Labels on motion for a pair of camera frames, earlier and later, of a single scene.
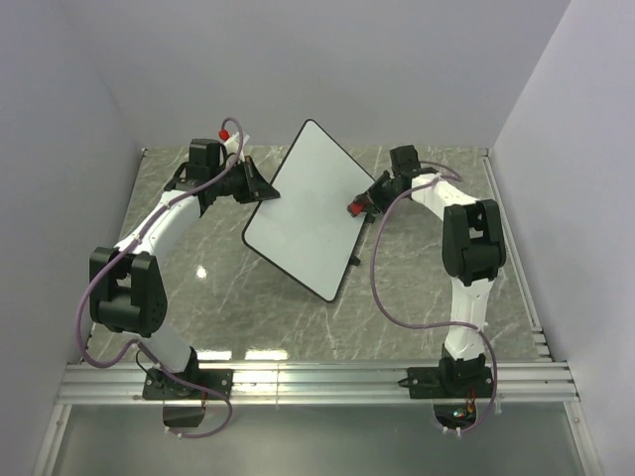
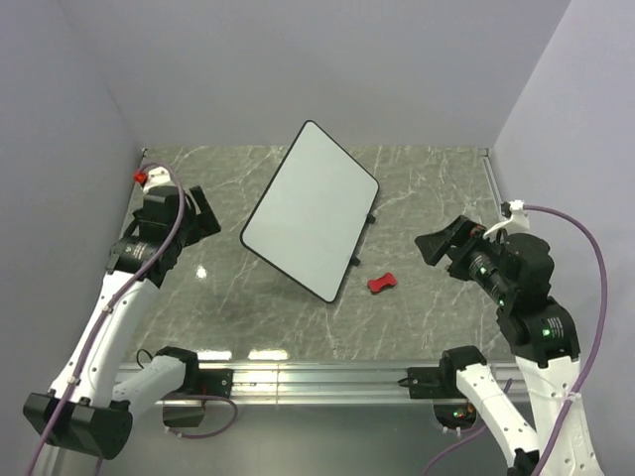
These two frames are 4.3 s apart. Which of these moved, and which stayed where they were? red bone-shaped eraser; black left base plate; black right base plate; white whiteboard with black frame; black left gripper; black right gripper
Moved: red bone-shaped eraser; black right gripper; black left gripper
Stayed: white whiteboard with black frame; black right base plate; black left base plate
